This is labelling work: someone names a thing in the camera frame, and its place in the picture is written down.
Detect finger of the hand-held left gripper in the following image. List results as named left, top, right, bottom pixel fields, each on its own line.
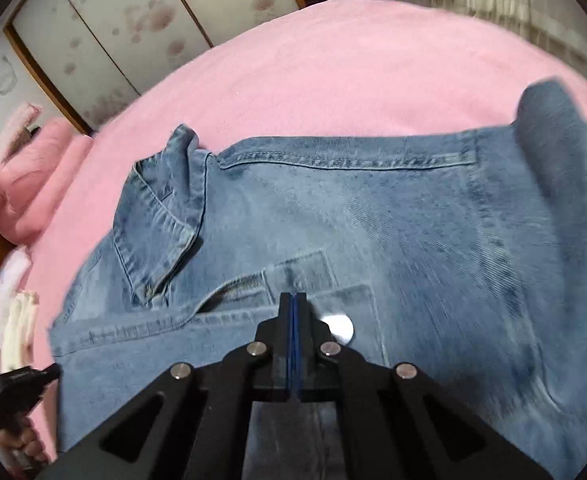
left=36, top=362, right=62, bottom=388

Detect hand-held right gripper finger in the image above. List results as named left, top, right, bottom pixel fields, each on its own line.
left=293, top=291, right=551, bottom=480
left=37, top=291, right=294, bottom=480

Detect blue denim jeans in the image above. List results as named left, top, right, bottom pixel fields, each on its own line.
left=48, top=79, right=587, bottom=480

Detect person's left hand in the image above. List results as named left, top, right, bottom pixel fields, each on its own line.
left=0, top=416, right=50, bottom=467

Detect white cloth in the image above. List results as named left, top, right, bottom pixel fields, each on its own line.
left=0, top=250, right=40, bottom=376

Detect pink fluffy pillow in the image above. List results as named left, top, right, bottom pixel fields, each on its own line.
left=0, top=119, right=94, bottom=246

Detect pink bed blanket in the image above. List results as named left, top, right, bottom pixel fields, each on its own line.
left=27, top=0, right=587, bottom=456

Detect floral sliding door wardrobe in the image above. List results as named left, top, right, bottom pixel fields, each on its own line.
left=3, top=0, right=307, bottom=136

